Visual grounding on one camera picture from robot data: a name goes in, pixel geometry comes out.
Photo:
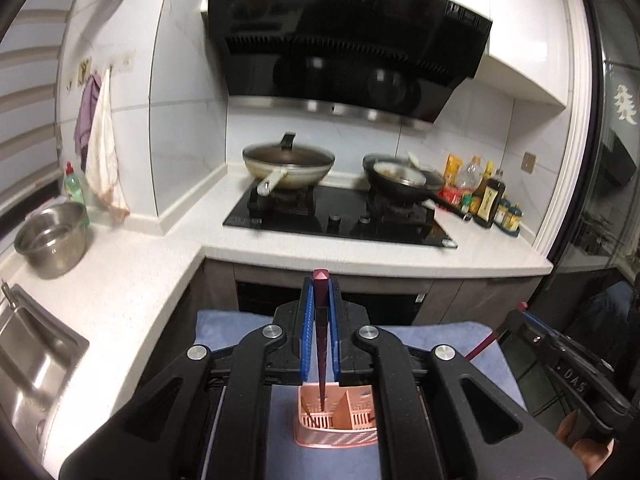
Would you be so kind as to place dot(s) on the white window blind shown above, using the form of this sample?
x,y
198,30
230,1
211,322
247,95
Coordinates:
x,y
30,54

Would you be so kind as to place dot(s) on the small green spice jar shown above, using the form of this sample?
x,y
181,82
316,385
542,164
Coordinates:
x,y
465,203

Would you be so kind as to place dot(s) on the beige wok with lid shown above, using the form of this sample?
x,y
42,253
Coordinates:
x,y
286,165

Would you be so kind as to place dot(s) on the pink plastic utensil holder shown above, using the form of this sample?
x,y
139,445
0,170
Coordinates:
x,y
345,420

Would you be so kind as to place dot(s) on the yellow snack bag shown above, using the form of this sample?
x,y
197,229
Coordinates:
x,y
453,165

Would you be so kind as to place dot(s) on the steel bowl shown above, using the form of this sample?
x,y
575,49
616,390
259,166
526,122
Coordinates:
x,y
55,240

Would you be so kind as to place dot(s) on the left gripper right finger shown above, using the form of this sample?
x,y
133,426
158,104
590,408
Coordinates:
x,y
365,355

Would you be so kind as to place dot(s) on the right hand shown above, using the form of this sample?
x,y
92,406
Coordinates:
x,y
591,453

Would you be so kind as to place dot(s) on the black gas stove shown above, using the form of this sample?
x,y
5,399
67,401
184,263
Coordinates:
x,y
339,213

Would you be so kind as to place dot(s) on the white hanging towel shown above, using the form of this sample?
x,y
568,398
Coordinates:
x,y
102,169

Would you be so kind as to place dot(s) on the red instant noodle cup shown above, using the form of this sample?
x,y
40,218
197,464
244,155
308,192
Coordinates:
x,y
452,195

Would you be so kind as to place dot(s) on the wall power socket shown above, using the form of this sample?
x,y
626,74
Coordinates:
x,y
528,163

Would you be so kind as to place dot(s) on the yellow cap sauce bottle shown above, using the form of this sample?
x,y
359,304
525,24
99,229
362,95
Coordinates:
x,y
478,194

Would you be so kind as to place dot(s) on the maroon chopstick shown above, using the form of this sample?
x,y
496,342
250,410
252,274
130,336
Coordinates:
x,y
496,333

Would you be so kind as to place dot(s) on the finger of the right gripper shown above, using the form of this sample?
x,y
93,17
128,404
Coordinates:
x,y
517,317

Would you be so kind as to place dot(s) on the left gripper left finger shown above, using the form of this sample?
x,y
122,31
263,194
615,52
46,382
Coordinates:
x,y
242,377

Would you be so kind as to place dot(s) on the black range hood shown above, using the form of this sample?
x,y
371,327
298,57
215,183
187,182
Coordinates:
x,y
399,60

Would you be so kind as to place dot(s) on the purple hanging cloth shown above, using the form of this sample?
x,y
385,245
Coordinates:
x,y
87,109

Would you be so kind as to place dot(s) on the dark red chopstick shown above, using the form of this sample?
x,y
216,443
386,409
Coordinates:
x,y
321,281

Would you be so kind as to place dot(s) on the stainless steel sink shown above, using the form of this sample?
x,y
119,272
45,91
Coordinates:
x,y
39,355

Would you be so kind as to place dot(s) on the green dish soap bottle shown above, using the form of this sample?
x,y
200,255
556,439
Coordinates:
x,y
71,185

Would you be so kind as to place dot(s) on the clear plastic oil bottle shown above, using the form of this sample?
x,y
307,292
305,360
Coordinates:
x,y
470,175

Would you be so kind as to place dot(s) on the white upper cabinet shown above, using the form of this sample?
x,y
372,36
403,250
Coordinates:
x,y
528,53

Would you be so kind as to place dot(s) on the blue grey cloth mat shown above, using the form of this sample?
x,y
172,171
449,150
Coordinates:
x,y
286,459

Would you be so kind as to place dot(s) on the dark soy sauce bottle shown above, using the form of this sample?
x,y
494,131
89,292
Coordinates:
x,y
493,193

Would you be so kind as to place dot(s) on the black wok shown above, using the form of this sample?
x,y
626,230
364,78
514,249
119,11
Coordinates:
x,y
404,184

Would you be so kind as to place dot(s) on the white spatula in wok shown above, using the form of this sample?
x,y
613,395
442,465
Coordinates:
x,y
415,161

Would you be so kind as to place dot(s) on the green condiment jar set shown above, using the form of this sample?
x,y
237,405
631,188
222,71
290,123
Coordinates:
x,y
508,217

